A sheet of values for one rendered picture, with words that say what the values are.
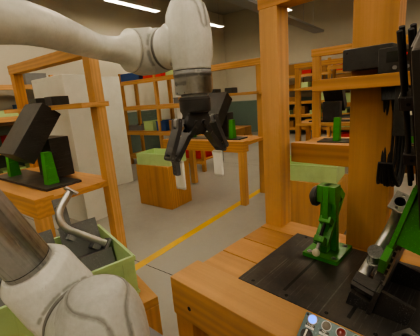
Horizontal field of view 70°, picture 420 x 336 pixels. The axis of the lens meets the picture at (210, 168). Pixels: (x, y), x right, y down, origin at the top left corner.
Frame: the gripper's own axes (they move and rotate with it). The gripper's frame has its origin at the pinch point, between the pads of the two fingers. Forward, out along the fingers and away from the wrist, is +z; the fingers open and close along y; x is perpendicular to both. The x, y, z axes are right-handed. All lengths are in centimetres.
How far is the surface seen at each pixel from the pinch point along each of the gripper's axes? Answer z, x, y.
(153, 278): 131, -152, -77
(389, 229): 22, 33, -43
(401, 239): 18, 39, -29
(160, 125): 35, -494, -359
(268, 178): 20, -23, -66
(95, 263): 42, -59, 7
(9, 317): 39, -46, 40
